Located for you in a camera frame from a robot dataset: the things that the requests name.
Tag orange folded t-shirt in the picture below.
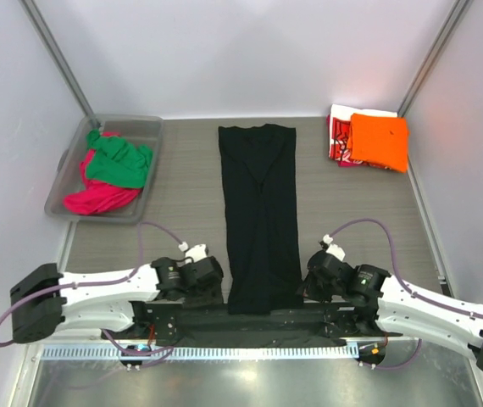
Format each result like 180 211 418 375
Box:
347 114 409 173

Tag red white folded t-shirt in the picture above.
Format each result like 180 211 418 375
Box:
327 104 397 168

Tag clear plastic bin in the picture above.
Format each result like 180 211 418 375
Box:
44 114 164 225

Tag left aluminium frame post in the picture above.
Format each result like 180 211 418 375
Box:
19 0 101 128

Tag right aluminium frame post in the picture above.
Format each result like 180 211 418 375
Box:
397 0 472 117

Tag aluminium frame post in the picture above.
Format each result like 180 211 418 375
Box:
397 0 472 117
19 0 101 128

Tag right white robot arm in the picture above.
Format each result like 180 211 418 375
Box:
298 241 483 371

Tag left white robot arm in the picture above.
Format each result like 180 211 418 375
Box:
10 244 224 344

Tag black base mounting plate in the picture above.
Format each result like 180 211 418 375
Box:
112 301 385 348

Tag pink t-shirt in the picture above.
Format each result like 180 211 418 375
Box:
63 131 142 215

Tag slotted white cable duct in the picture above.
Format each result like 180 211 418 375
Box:
41 343 359 362

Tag black t-shirt blue logo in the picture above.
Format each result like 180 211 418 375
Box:
218 124 303 315

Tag green t-shirt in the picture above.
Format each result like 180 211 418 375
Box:
85 130 153 189

